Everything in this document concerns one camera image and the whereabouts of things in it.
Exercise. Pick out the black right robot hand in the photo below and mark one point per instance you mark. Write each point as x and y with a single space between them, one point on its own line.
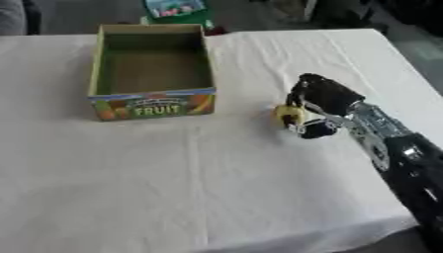
326 94

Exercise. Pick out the small yellow toy fruit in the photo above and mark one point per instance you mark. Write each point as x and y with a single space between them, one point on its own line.
288 113

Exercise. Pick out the silver and black right robot arm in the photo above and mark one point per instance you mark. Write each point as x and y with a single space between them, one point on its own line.
404 154

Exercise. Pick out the green box with colourful items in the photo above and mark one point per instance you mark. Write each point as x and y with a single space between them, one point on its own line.
176 11

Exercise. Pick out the printed cardboard box green inside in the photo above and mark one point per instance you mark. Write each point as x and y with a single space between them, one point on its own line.
151 74

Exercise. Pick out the person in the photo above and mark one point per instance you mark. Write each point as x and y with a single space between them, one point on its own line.
17 16

